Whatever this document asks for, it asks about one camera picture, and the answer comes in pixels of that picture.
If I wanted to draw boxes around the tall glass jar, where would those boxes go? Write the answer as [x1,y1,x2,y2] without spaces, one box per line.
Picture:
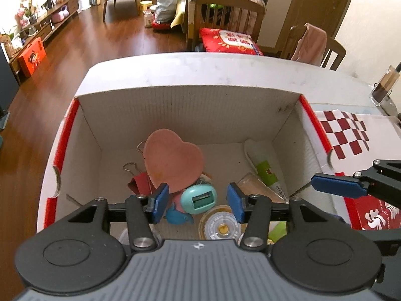
[370,65,401,106]

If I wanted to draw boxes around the pink binder clip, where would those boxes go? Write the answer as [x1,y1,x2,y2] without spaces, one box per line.
[123,162,155,196]

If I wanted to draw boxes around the wooden slatted chair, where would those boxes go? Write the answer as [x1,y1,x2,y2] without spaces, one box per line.
[187,0,266,52]

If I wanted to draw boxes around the red printed cushion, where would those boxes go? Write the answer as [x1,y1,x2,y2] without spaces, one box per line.
[199,28,264,56]

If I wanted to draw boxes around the wooden tv cabinet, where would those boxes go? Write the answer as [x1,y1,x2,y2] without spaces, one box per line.
[9,0,81,76]

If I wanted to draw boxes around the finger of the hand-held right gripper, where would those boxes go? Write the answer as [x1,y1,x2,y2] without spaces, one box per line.
[311,159,401,209]

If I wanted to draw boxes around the black cabinet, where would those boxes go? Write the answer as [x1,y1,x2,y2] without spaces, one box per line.
[0,42,20,111]

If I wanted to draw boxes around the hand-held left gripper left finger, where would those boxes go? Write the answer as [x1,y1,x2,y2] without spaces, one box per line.
[63,182,170,252]

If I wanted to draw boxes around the teal pencil sharpener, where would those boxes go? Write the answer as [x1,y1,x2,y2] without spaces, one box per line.
[181,184,218,215]

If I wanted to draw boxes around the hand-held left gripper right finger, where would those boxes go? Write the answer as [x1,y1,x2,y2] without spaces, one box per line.
[226,182,339,251]

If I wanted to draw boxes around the wooden door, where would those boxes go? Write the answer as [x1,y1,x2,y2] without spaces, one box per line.
[266,0,361,57]

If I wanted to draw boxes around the pink toy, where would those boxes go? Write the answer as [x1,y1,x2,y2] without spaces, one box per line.
[51,5,70,23]

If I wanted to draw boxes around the white pen with green label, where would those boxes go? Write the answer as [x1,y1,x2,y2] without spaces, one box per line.
[244,139,289,200]

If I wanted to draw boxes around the pink and blue toy figure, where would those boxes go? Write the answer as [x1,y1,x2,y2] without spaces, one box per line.
[165,193,194,225]

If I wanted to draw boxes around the orange gift box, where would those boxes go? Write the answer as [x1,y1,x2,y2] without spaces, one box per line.
[18,37,47,78]

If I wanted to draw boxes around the round clear yellow container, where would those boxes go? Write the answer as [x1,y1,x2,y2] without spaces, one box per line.
[198,205,244,241]

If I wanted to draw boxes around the pink heart-shaped dish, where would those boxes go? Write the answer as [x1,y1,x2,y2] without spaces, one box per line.
[143,128,205,194]

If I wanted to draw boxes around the pink cloth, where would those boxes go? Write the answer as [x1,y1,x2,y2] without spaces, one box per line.
[291,23,328,65]

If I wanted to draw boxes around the red cardboard box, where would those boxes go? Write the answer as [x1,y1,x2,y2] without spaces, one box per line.
[37,83,353,248]

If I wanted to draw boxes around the pink flower bouquet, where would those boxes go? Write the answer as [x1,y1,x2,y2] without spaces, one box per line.
[16,6,31,27]

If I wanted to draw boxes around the clear toothpick container green lid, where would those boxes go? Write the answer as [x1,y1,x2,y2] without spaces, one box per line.
[235,172,288,243]

